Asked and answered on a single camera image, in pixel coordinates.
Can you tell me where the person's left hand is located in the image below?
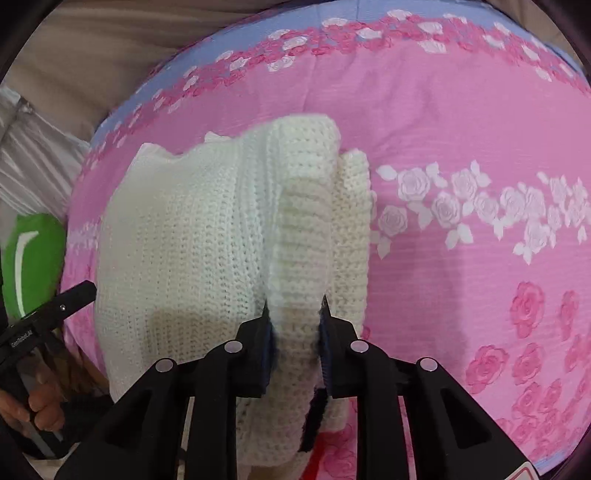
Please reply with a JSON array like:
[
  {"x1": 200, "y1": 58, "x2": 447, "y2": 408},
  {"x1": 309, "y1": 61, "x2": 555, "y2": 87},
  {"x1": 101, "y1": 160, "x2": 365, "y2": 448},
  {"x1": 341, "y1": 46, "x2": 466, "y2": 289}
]
[{"x1": 0, "y1": 378, "x2": 66, "y2": 433}]

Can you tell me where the white red navy knit sweater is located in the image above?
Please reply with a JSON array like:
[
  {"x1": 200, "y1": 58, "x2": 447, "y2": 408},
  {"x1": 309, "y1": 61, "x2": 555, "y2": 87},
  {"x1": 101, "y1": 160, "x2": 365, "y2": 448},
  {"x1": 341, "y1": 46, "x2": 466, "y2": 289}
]
[{"x1": 95, "y1": 113, "x2": 375, "y2": 480}]

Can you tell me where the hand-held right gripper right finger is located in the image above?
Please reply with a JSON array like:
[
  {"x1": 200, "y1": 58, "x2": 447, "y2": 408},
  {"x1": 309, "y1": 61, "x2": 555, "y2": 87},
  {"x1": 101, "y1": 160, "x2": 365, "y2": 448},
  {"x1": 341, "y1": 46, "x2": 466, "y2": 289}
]
[{"x1": 318, "y1": 295, "x2": 533, "y2": 480}]

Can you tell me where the green cushion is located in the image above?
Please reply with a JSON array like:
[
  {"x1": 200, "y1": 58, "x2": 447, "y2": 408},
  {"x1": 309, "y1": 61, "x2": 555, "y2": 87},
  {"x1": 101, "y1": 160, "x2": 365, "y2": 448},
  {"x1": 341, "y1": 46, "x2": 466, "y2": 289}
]
[{"x1": 0, "y1": 212, "x2": 68, "y2": 324}]

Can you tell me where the white satin curtain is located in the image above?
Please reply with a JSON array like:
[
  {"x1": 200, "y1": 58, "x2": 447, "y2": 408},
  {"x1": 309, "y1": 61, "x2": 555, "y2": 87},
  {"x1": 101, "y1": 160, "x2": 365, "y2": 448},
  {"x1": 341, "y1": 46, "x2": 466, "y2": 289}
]
[{"x1": 0, "y1": 88, "x2": 91, "y2": 222}]

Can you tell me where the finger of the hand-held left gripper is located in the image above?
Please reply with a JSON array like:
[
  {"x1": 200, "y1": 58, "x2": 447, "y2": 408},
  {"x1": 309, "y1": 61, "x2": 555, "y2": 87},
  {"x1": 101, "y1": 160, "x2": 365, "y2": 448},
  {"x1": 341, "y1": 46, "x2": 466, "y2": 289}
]
[{"x1": 44, "y1": 281, "x2": 98, "y2": 324}]

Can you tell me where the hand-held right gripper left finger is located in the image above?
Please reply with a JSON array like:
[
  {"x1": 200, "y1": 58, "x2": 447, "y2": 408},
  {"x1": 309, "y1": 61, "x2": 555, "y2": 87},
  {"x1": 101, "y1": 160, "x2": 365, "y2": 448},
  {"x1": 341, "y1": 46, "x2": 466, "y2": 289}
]
[{"x1": 55, "y1": 302, "x2": 274, "y2": 480}]

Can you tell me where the wicker basket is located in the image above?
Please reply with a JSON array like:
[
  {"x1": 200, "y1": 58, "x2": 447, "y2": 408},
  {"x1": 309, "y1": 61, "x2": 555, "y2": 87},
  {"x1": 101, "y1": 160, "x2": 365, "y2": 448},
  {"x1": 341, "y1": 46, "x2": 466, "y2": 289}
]
[{"x1": 46, "y1": 332, "x2": 112, "y2": 409}]

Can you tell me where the pink floral bed sheet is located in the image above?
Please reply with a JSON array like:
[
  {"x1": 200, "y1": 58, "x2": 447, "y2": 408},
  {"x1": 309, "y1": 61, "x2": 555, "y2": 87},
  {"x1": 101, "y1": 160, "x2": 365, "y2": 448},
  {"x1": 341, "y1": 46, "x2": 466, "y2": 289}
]
[{"x1": 58, "y1": 0, "x2": 591, "y2": 480}]

